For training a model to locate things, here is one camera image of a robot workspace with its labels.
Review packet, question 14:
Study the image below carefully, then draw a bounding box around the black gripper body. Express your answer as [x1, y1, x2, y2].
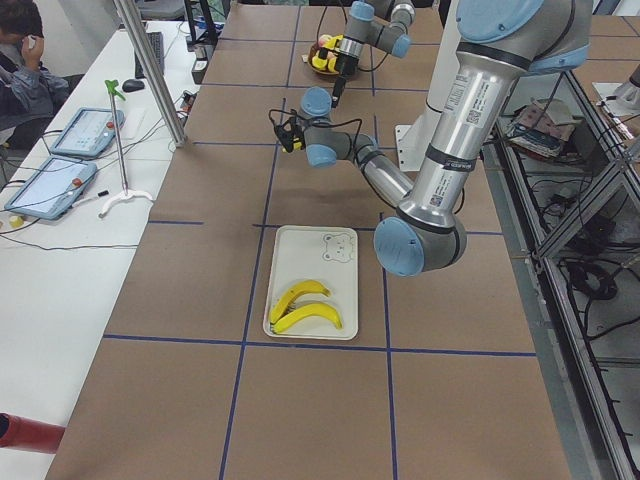
[291, 118, 311, 150]
[335, 55, 356, 83]

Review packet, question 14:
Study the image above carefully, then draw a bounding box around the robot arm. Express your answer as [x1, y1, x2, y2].
[331, 0, 416, 108]
[279, 1, 592, 276]

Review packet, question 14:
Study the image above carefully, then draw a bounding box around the brown woven wicker basket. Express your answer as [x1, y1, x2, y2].
[307, 41, 344, 76]

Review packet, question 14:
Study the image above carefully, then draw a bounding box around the white bear tray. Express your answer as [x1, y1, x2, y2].
[263, 225, 359, 341]

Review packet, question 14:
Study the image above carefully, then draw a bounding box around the black keyboard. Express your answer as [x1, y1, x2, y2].
[134, 32, 165, 79]

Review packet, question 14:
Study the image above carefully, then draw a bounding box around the black computer mouse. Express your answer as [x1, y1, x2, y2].
[122, 79, 145, 93]

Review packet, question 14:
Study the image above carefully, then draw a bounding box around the green tipped reacher grabber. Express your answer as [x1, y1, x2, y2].
[98, 80, 153, 219]

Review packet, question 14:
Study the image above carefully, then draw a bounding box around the stack of magazines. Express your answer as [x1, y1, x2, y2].
[506, 99, 580, 158]

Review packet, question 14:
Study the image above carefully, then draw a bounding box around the blue teach pendant far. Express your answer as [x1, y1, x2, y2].
[49, 107, 115, 160]

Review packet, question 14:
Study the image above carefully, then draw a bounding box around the blue teach pendant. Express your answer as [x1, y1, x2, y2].
[4, 155, 98, 220]
[49, 107, 115, 160]

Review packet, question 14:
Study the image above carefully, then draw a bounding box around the blue teach pendant near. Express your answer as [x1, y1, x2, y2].
[4, 155, 98, 220]

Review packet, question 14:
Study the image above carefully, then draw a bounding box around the seated person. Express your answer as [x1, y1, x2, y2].
[1, 1, 71, 150]

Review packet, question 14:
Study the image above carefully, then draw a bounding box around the yellow tape roll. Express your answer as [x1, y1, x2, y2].
[9, 216, 24, 228]

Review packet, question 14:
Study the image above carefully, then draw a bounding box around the red cylinder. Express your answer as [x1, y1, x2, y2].
[1, 413, 66, 454]

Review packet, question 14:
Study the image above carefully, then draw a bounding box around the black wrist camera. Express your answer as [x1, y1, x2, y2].
[271, 117, 293, 153]

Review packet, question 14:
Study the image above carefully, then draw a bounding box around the white camera stand base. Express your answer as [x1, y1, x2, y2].
[395, 0, 460, 171]

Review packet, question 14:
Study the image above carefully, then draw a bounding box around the aluminium frame post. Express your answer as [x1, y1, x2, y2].
[114, 0, 187, 148]

